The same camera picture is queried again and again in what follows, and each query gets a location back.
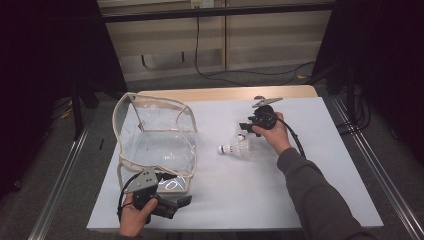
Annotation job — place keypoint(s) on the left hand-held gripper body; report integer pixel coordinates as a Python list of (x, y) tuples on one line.
[(144, 181)]

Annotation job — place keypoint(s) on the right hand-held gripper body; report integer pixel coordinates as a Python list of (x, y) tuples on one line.
[(265, 116)]

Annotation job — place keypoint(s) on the clear plastic bag beige trim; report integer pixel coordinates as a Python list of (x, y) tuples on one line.
[(156, 146)]

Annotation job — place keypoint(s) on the person's right hand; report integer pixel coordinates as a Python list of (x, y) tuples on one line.
[(276, 136)]

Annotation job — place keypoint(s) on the person's left hand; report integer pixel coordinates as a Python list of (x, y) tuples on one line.
[(133, 220)]

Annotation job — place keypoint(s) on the dark table grommet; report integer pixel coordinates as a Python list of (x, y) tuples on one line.
[(258, 97)]

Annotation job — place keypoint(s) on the wooden table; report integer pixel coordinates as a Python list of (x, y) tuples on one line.
[(216, 92)]

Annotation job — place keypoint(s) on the small black stick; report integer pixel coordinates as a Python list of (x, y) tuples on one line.
[(101, 144)]

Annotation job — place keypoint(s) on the white table mat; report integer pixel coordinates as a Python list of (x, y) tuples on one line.
[(333, 140)]

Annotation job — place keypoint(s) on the black horizontal bar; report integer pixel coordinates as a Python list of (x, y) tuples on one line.
[(200, 13)]

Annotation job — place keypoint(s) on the black curtain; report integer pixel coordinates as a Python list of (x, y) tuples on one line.
[(393, 66), (40, 66)]

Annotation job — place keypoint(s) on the metal floor rail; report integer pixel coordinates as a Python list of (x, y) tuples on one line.
[(383, 173), (56, 196)]

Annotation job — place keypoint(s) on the black stand post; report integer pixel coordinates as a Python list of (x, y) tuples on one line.
[(77, 110)]

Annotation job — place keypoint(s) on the white wall socket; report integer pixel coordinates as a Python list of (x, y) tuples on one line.
[(201, 3)]

